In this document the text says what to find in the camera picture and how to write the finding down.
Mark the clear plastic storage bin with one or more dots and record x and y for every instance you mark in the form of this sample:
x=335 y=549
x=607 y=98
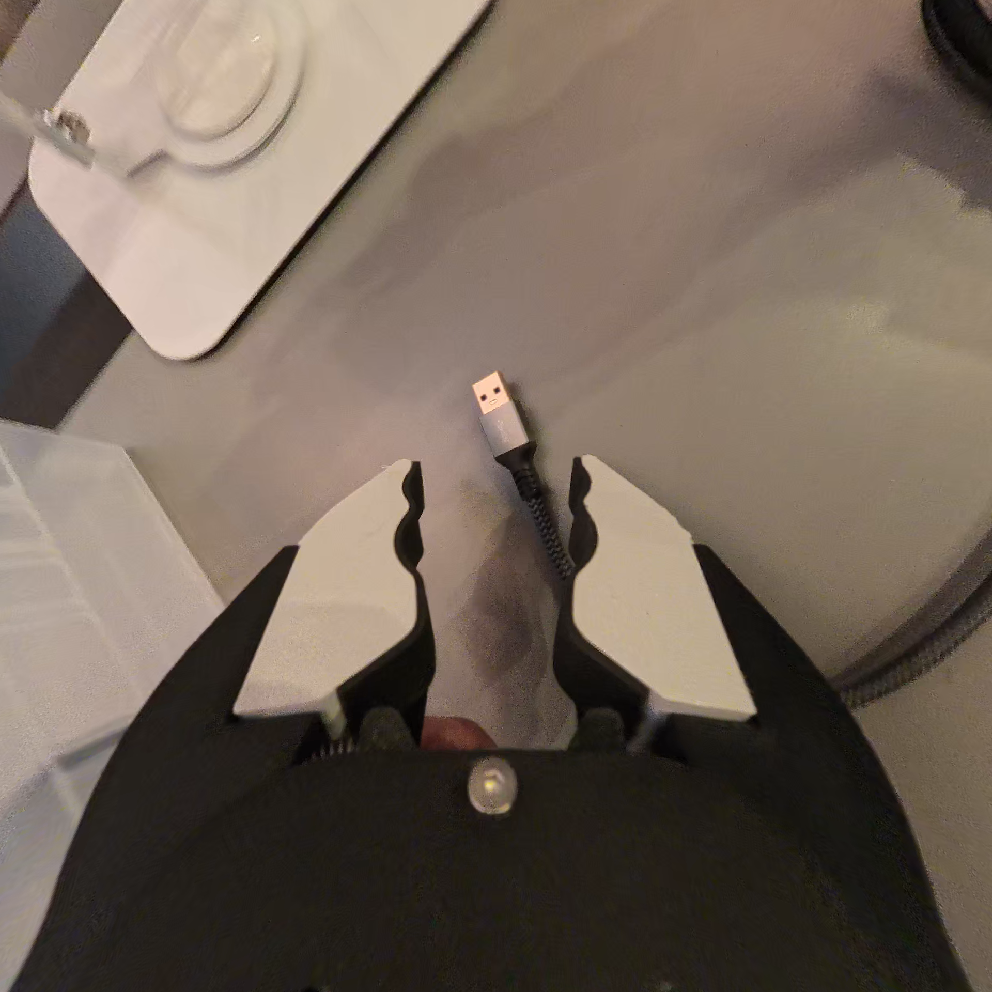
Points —
x=78 y=620

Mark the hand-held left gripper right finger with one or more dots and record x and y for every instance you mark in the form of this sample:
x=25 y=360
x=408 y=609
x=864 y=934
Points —
x=659 y=620

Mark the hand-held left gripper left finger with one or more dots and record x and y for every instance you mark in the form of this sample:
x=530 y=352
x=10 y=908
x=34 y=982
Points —
x=334 y=620

